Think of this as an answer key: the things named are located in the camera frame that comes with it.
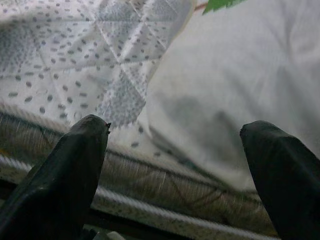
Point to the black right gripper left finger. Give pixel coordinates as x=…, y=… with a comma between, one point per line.
x=55, y=190

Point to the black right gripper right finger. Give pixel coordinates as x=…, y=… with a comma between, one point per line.
x=287, y=190

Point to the white pillow tree print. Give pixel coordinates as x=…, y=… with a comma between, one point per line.
x=237, y=75

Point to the dark bed base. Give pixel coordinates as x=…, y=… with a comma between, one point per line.
x=137, y=225

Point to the grey quilted mattress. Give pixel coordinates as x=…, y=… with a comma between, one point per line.
x=62, y=62

